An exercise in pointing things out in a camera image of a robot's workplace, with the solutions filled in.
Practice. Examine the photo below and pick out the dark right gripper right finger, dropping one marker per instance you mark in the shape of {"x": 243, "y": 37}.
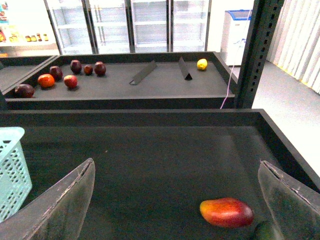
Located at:
{"x": 294, "y": 207}

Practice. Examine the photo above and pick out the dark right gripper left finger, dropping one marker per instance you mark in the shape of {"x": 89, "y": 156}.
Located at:
{"x": 58, "y": 213}

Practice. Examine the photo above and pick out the light blue plastic basket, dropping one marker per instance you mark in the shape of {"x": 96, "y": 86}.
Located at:
{"x": 15, "y": 181}

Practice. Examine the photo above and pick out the red apple on far shelf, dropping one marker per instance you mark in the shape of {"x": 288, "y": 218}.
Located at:
{"x": 70, "y": 81}

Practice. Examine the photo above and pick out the dark red apple rear left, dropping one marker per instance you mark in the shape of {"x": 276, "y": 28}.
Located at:
{"x": 56, "y": 73}

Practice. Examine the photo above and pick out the dark red apple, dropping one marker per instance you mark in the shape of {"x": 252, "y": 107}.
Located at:
{"x": 56, "y": 73}
{"x": 99, "y": 68}
{"x": 76, "y": 66}

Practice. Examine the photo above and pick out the dark red apple middle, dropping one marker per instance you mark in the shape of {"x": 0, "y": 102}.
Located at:
{"x": 76, "y": 66}

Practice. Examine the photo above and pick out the dark red apple rear right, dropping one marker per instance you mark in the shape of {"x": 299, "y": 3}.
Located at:
{"x": 99, "y": 68}

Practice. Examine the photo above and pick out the green avocado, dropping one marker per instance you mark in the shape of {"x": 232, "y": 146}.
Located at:
{"x": 265, "y": 230}

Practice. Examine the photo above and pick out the red yellow mango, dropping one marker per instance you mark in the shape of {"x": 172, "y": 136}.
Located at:
{"x": 226, "y": 212}

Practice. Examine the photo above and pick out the dark purple fruit front left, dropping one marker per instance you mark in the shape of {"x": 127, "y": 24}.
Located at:
{"x": 24, "y": 91}

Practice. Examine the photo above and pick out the orange round fruit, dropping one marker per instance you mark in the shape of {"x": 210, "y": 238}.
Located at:
{"x": 46, "y": 81}

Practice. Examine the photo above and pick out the small red brown fruit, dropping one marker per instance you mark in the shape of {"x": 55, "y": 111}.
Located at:
{"x": 88, "y": 69}

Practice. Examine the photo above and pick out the white pleated curtain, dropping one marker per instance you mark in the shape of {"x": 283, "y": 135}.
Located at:
{"x": 295, "y": 46}

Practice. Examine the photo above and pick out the yellow lemon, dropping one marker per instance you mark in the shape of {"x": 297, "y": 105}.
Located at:
{"x": 202, "y": 64}

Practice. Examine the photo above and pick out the black triangular divider left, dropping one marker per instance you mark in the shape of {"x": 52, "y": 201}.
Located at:
{"x": 146, "y": 68}

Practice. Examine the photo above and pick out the black triangular divider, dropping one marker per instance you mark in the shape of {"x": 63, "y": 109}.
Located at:
{"x": 146, "y": 68}
{"x": 184, "y": 70}

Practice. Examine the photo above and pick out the black triangular divider right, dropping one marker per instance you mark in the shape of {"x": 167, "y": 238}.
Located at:
{"x": 184, "y": 70}

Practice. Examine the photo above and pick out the shelf with jars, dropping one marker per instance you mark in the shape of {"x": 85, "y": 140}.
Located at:
{"x": 26, "y": 29}

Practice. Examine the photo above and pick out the glass door refrigerator row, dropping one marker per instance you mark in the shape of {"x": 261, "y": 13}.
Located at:
{"x": 129, "y": 26}

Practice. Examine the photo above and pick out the white chest freezer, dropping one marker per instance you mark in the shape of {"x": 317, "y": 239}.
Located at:
{"x": 234, "y": 35}

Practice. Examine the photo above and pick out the black perforated shelf post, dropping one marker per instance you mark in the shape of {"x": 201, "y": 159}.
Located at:
{"x": 264, "y": 18}

